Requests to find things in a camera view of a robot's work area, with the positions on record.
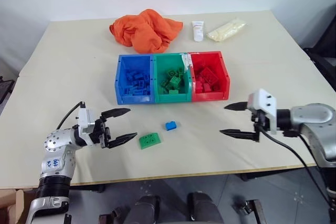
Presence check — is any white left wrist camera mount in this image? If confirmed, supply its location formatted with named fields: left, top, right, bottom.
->
left=77, top=106, right=100, bottom=134

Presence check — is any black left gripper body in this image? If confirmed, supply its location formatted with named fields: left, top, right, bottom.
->
left=88, top=117, right=112, bottom=150

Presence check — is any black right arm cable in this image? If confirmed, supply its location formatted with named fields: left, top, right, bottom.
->
left=258, top=128, right=332, bottom=209

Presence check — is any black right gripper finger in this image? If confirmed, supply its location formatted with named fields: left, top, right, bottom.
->
left=219, top=129, right=261, bottom=143
left=223, top=101, right=249, bottom=112

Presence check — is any dark metal rack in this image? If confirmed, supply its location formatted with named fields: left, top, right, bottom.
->
left=0, top=76, right=16, bottom=104

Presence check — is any small blue toy block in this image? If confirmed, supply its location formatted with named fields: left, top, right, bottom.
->
left=165, top=120, right=178, bottom=132

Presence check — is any pale yellow powder bag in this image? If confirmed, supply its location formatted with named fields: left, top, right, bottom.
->
left=206, top=17, right=248, bottom=43

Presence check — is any blue plastic bin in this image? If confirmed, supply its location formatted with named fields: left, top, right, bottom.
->
left=114, top=54, right=155, bottom=105

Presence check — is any white cream tube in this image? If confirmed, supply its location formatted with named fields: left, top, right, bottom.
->
left=191, top=20, right=206, bottom=42

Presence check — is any green square toy block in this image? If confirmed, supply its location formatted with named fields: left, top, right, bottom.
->
left=169, top=75, right=182, bottom=89

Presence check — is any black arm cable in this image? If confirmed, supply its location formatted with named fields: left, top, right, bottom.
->
left=56, top=101, right=86, bottom=131
left=258, top=128, right=332, bottom=209

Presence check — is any crumpled orange cloth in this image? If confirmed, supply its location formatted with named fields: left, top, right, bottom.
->
left=109, top=8, right=183, bottom=54

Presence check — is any green plastic bin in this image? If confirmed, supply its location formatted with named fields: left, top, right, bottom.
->
left=152, top=52, right=193, bottom=104

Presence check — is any dark rounded shape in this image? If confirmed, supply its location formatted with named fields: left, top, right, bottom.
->
left=186, top=191, right=224, bottom=224
left=130, top=194, right=161, bottom=224

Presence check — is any black equipment frame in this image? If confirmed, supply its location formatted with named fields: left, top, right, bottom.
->
left=302, top=11, right=336, bottom=92

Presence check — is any green sloped toy block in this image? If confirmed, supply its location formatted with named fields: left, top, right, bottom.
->
left=138, top=132, right=163, bottom=151

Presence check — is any metal table leg bracket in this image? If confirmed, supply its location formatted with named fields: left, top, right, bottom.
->
left=235, top=198, right=266, bottom=224

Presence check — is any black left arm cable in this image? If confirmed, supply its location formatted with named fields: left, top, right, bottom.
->
left=56, top=101, right=86, bottom=131

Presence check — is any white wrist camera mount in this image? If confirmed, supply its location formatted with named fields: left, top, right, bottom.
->
left=77, top=106, right=100, bottom=134
left=247, top=88, right=278, bottom=134

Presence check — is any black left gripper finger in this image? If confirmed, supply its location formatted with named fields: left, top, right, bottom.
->
left=106, top=132, right=138, bottom=150
left=100, top=107, right=132, bottom=123

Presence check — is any brown cardboard box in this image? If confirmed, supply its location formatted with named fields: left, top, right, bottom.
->
left=0, top=188, right=35, bottom=224

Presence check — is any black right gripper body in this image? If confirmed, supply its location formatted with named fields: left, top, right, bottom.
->
left=250, top=109, right=271, bottom=134

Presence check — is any large red toy block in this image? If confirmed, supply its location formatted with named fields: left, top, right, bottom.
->
left=200, top=67, right=221, bottom=85

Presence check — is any dark metal table foot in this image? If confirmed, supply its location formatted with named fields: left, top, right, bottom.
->
left=98, top=206, right=132, bottom=224

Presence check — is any white torn bin label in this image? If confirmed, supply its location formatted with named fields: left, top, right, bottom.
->
left=181, top=53, right=194, bottom=74

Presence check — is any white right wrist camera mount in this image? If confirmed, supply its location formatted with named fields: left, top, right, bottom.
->
left=247, top=88, right=278, bottom=134

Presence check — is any red plastic bin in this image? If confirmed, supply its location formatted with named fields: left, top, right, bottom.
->
left=188, top=51, right=232, bottom=102

